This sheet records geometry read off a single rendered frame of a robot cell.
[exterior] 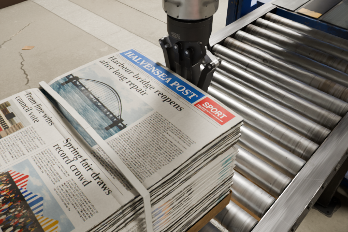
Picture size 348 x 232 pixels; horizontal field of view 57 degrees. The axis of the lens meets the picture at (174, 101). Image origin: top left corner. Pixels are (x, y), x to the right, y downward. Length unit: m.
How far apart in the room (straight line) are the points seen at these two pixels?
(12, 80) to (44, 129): 2.02
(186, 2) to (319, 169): 0.47
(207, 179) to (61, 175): 0.22
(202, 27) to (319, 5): 1.00
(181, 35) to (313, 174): 0.42
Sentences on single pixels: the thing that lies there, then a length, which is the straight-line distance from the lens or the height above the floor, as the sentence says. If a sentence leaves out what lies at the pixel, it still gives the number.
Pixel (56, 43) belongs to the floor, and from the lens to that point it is 2.82.
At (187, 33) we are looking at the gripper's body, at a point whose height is 1.11.
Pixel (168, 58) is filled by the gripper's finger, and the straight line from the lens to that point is 0.60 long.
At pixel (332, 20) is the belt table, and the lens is 1.37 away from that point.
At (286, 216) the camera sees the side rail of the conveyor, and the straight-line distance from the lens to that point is 0.68.
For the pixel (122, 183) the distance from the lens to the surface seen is 0.41.
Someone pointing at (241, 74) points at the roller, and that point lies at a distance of 0.98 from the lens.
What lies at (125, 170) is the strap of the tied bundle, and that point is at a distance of 0.41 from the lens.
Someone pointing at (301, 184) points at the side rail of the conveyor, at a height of 0.80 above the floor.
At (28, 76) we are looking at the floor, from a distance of 2.50.
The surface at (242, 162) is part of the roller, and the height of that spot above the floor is 0.79.
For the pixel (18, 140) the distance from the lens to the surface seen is 0.50.
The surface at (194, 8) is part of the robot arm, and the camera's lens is 0.49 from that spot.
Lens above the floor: 1.36
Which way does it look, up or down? 41 degrees down
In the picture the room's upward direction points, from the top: straight up
